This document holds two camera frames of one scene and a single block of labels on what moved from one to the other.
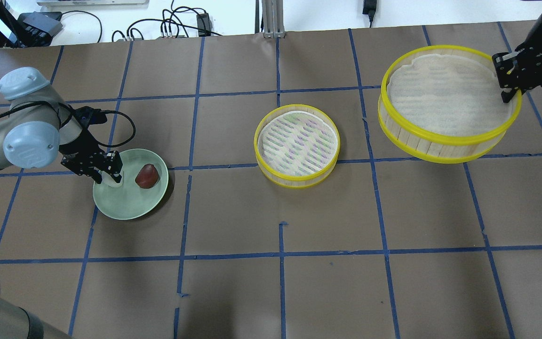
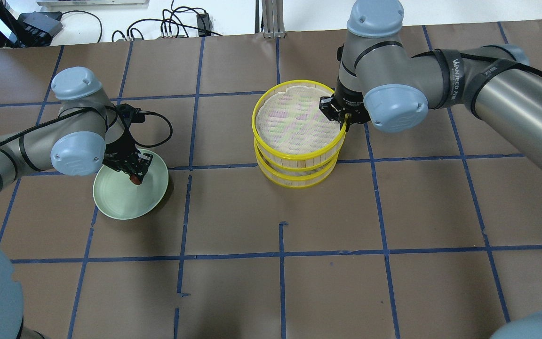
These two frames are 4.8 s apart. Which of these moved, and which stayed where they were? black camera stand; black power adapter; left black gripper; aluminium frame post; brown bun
Moved: left black gripper; brown bun
Stayed: black power adapter; black camera stand; aluminium frame post
